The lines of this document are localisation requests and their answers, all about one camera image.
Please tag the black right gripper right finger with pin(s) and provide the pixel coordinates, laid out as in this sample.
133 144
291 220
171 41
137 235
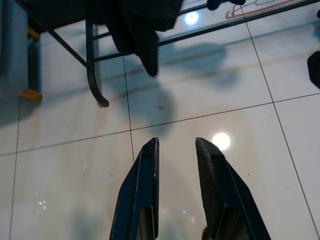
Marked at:
215 180

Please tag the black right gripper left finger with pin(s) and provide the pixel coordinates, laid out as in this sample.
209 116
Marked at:
140 187

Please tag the black knit collar garment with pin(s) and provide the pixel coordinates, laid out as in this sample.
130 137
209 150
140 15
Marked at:
140 30

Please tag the black metal clothes rack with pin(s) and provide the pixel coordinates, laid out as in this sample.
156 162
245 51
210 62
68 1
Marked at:
91 75

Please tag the black crumpled cloth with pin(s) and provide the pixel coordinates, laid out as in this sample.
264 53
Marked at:
315 72

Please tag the navy printed t-shirt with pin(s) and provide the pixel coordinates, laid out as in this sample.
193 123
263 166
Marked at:
215 5

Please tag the grey cushioned ottoman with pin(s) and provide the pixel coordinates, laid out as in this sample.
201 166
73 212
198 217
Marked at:
15 30

